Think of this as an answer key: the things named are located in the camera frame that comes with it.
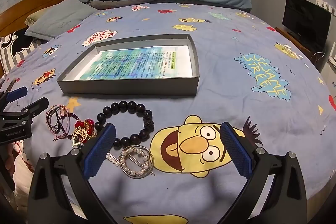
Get red gold ornament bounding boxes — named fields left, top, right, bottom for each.
left=70, top=119, right=98, bottom=148

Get dark purple bead bracelet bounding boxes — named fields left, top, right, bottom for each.
left=63, top=112, right=82, bottom=140

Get pearl bar hair clip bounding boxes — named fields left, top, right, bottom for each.
left=106, top=152, right=121, bottom=167

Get olive pillow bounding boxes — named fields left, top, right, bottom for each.
left=24, top=7, right=50, bottom=26

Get grey blanket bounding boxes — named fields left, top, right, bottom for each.
left=88, top=0, right=153, bottom=10

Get black hair ties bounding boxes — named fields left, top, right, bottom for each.
left=48, top=106, right=65, bottom=130

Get black monitor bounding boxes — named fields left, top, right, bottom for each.
left=282, top=0, right=332, bottom=47

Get round pearl hair clip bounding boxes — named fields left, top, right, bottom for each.
left=119, top=145, right=155, bottom=179

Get black bead bracelet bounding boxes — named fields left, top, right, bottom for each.
left=94, top=101, right=155, bottom=149

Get printed paper sheet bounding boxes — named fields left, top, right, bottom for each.
left=74, top=44, right=195, bottom=81

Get white wall outlets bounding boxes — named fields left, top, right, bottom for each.
left=315, top=0, right=336, bottom=16

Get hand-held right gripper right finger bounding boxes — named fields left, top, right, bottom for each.
left=220, top=122, right=308, bottom=224

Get blue-grey pillow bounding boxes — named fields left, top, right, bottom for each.
left=24, top=0, right=97, bottom=41

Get grey shallow cardboard box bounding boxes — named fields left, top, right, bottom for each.
left=57, top=34, right=200, bottom=97

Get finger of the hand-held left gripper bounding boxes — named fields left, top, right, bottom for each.
left=0, top=86, right=28, bottom=109
left=0, top=97, right=49, bottom=117

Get white cabinet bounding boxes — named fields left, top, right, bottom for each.
left=325, top=43, right=336, bottom=88

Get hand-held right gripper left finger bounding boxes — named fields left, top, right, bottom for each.
left=28, top=123, right=116, bottom=224

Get printed blue blanket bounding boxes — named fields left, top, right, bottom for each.
left=0, top=2, right=336, bottom=224

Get pink hair tie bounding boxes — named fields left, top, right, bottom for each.
left=46, top=105, right=71, bottom=142

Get striped black white pillow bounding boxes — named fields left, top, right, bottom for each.
left=0, top=30, right=40, bottom=77

